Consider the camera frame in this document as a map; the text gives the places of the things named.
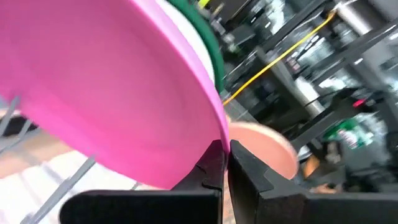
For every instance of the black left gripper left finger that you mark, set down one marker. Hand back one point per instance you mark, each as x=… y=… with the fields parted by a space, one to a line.
x=208 y=171

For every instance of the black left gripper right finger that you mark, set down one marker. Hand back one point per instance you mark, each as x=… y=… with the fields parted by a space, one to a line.
x=255 y=186

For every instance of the salmon orange plate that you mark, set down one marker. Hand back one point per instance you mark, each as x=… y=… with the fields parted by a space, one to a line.
x=267 y=146

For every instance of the pink plate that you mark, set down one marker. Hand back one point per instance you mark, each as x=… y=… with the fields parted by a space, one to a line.
x=109 y=87

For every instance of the dark green plate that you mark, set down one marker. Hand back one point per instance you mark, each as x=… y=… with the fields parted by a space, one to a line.
x=208 y=40

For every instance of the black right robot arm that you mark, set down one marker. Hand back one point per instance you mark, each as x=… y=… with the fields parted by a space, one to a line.
x=335 y=109

